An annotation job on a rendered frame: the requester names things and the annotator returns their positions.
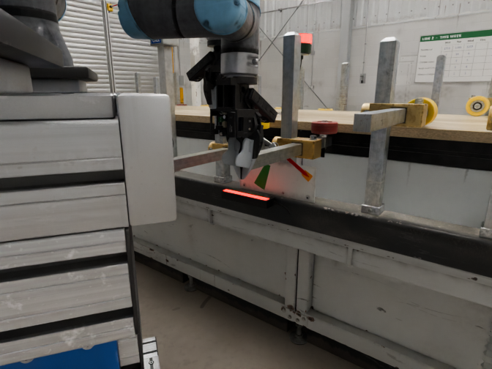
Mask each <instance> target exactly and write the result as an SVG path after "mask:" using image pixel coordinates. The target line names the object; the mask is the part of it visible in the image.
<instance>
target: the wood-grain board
mask: <svg viewBox="0 0 492 369"><path fill-rule="evenodd" d="M360 112H361V111H320V110H298V130H311V123H312V122H314V121H322V120H327V121H333V122H337V123H338V133H355V134H366V135H371V132H370V133H367V132H355V131H353V124H354V114H355V113H360ZM175 117H176V121H183V122H203V123H210V109H209V106H188V105H175ZM487 121H488V116H472V115H451V114H437V116H436V118H435V119H434V120H433V121H432V122H431V123H430V124H427V125H425V126H424V127H421V128H419V127H393V126H391V129H390V136H395V137H406V138H426V139H436V140H447V141H466V142H477V143H487V144H492V131H490V130H486V126H487ZM269 127H273V128H281V115H277V117H276V120H275V123H273V122H270V123H269Z"/></svg>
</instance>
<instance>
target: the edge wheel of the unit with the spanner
mask: <svg viewBox="0 0 492 369"><path fill-rule="evenodd" d="M311 132H312V133H314V134H320V136H319V137H321V136H323V138H326V137H328V135H332V134H336V133H337V132H338V123H337V122H333V121H327V120H322V121H314V122H312V123H311ZM324 154H325V148H322V149H321V157H324Z"/></svg>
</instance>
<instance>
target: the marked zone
mask: <svg viewBox="0 0 492 369"><path fill-rule="evenodd" d="M269 169H270V165H265V166H264V167H263V168H262V170H261V172H260V174H259V175H258V177H257V179H256V180H255V182H254V183H255V184H256V185H258V186H259V187H260V188H262V189H264V190H265V187H266V183H267V177H268V174H269Z"/></svg>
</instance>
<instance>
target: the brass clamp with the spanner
mask: <svg viewBox="0 0 492 369"><path fill-rule="evenodd" d="M309 139H310V138H299V137H297V138H281V137H278V136H276V137H274V138H273V140H272V142H276V143H278V145H279V146H282V145H286V144H291V143H296V144H302V154H301V155H299V156H296V157H298V158H304V159H310V160H314V159H316V158H319V157H320V156H321V139H317V140H315V141H312V140H309Z"/></svg>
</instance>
